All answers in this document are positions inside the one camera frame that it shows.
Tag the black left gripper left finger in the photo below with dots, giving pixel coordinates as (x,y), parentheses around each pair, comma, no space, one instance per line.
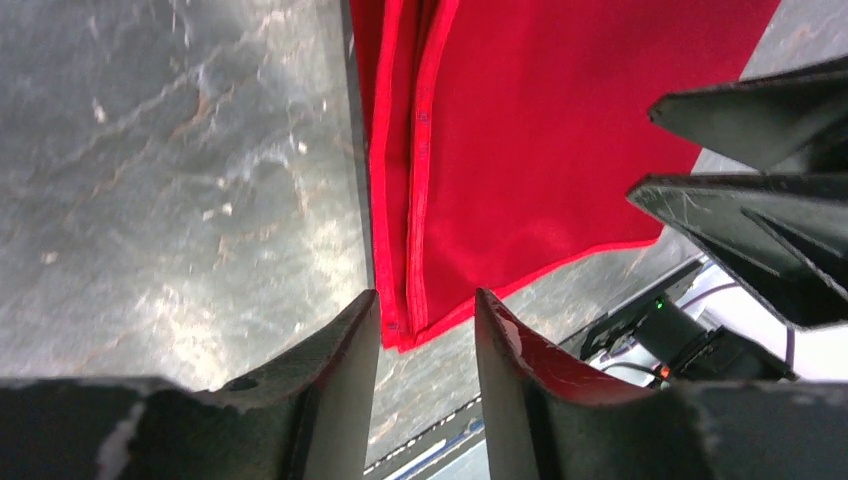
(302,415)

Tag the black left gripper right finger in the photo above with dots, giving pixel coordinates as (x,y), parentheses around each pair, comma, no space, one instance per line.
(548,415)

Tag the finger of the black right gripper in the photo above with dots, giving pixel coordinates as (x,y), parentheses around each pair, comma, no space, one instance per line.
(790,122)
(782,237)

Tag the red cloth napkin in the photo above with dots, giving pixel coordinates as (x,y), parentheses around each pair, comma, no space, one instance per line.
(503,136)

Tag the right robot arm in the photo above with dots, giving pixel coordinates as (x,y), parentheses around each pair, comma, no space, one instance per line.
(699,323)

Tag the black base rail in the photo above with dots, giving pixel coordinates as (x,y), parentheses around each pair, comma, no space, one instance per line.
(440,444)

